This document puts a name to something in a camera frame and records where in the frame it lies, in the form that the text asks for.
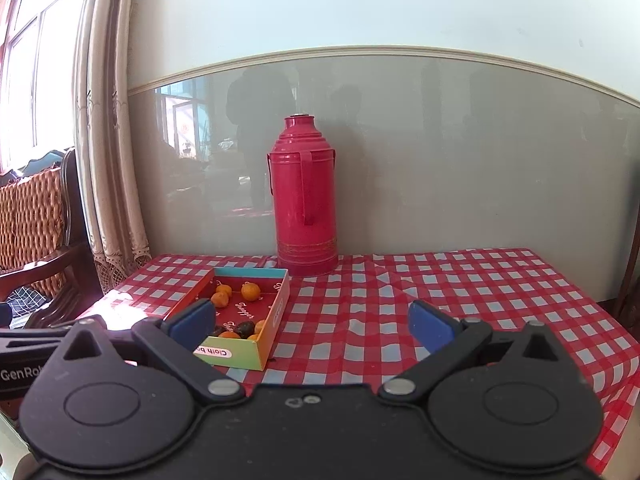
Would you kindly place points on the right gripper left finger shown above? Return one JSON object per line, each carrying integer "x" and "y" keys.
{"x": 170, "y": 346}

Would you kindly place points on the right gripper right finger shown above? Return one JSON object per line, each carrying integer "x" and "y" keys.
{"x": 451, "y": 345}

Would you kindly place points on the navy checkered cloth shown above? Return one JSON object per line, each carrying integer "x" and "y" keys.
{"x": 22, "y": 301}

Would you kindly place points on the red lined cardboard box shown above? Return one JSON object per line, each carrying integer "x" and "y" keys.
{"x": 241, "y": 353}

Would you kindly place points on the red checkered tablecloth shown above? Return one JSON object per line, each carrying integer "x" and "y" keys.
{"x": 373, "y": 316}

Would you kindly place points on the wooden sofa with woven back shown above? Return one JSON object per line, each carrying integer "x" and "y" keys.
{"x": 44, "y": 245}

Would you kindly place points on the red thermos flask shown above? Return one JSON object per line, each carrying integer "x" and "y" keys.
{"x": 301, "y": 167}

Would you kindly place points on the beige lace curtain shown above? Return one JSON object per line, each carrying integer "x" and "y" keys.
{"x": 105, "y": 159}

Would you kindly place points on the window with frame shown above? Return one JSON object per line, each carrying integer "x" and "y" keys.
{"x": 38, "y": 39}

